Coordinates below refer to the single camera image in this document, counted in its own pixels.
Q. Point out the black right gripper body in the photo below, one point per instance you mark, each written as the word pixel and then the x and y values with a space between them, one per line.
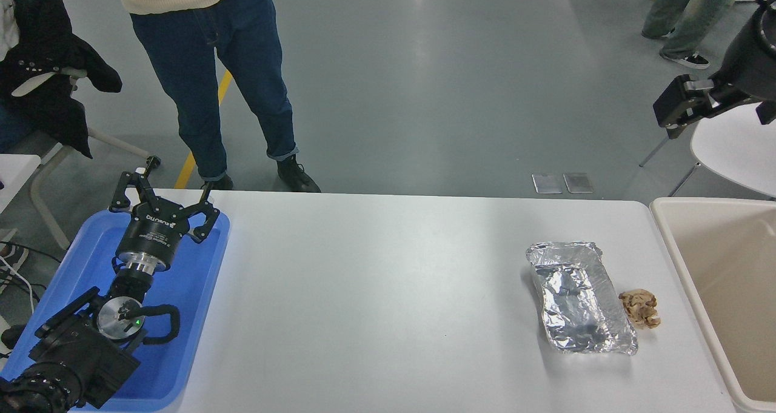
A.
pixel 742 67

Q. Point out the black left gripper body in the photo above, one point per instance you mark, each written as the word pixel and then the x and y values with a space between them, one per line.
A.
pixel 151 234

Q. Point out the foil plate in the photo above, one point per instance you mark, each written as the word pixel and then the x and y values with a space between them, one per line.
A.
pixel 576 298

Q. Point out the silver floor plate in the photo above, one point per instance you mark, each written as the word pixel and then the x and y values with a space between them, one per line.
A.
pixel 578 182
pixel 547 183

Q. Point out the blue plastic tray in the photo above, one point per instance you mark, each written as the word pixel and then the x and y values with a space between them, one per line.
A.
pixel 182 304

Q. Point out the small white table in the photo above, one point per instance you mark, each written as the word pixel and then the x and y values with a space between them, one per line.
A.
pixel 15 176

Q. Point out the standing person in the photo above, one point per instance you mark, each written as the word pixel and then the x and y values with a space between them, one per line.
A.
pixel 194 67

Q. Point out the large pale bin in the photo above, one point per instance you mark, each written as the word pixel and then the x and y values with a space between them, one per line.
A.
pixel 727 292

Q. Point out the seated person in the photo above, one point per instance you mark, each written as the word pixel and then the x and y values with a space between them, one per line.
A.
pixel 42 49

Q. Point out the crumpled tan paper ball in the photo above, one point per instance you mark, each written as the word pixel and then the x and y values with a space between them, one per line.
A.
pixel 639 307

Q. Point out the pale frame chair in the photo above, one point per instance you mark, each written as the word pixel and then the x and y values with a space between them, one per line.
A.
pixel 115 141

